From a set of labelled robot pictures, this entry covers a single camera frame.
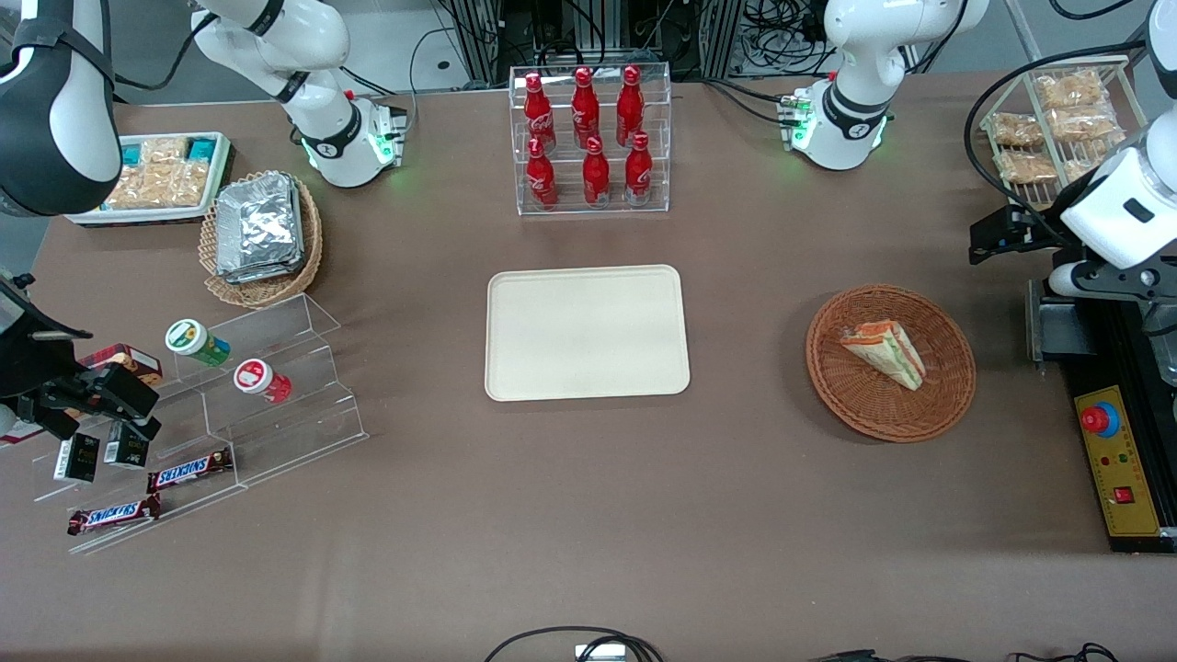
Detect red-brown chocolate box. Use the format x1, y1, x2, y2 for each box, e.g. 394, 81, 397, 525
77, 343, 165, 388

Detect beige plastic tray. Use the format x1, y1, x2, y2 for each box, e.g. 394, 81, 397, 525
485, 264, 691, 404

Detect red lidded cup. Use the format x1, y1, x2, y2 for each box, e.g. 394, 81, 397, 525
232, 358, 293, 405

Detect brown Snickers bar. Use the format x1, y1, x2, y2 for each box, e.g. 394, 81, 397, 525
146, 447, 234, 495
65, 494, 164, 537

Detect silver foil packet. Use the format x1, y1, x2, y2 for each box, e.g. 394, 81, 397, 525
221, 256, 311, 286
215, 173, 305, 274

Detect black machine housing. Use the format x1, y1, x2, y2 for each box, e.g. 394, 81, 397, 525
1026, 274, 1177, 555

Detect yellow control panel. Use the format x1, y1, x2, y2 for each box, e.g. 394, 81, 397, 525
1073, 383, 1162, 538

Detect white rectangular snack tray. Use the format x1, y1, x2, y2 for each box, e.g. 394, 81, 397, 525
64, 131, 234, 229

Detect red emergency stop button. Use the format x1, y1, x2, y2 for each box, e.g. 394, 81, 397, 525
1080, 401, 1122, 439

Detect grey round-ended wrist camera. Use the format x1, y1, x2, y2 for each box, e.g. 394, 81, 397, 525
1046, 262, 1177, 302

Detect clear bag of crackers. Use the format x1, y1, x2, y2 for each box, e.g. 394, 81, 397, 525
104, 162, 212, 211
138, 137, 190, 167

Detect clear acrylic stepped stand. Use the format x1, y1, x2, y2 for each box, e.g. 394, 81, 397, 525
31, 291, 370, 556

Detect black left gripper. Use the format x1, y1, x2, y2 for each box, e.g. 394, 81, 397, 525
967, 206, 1060, 268

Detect clear acrylic bottle rack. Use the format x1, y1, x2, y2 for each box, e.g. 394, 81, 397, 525
509, 62, 673, 218

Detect aluminium frame post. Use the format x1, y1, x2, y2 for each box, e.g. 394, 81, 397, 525
697, 0, 747, 81
449, 0, 503, 86

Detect grey metal block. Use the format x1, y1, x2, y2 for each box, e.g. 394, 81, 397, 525
1026, 280, 1072, 365

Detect white wire rack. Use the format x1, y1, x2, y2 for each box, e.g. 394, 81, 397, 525
978, 54, 1152, 209

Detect tangled black cables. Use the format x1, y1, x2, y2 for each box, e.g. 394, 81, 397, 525
736, 0, 833, 76

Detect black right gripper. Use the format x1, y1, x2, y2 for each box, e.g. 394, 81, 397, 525
0, 308, 164, 444

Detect light oval wicker basket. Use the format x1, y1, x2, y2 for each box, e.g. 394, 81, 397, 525
199, 169, 326, 310

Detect green lidded cup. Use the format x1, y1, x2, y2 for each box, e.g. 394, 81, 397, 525
165, 318, 233, 368

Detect steel pan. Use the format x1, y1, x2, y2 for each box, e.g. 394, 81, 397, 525
1144, 303, 1177, 389

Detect small black box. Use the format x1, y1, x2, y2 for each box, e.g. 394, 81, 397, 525
52, 431, 101, 485
103, 420, 151, 471

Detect triangle sandwich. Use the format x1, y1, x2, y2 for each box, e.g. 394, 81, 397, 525
839, 318, 927, 392

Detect brown round wicker basket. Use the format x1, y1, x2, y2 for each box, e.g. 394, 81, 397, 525
806, 283, 978, 445

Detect black cable bundle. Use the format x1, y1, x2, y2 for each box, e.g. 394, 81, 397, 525
484, 626, 665, 662
807, 642, 1121, 662

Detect red cola bottle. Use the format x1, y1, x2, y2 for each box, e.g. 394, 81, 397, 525
615, 64, 646, 148
523, 73, 558, 154
571, 65, 601, 149
525, 137, 559, 209
624, 131, 655, 205
582, 135, 611, 207

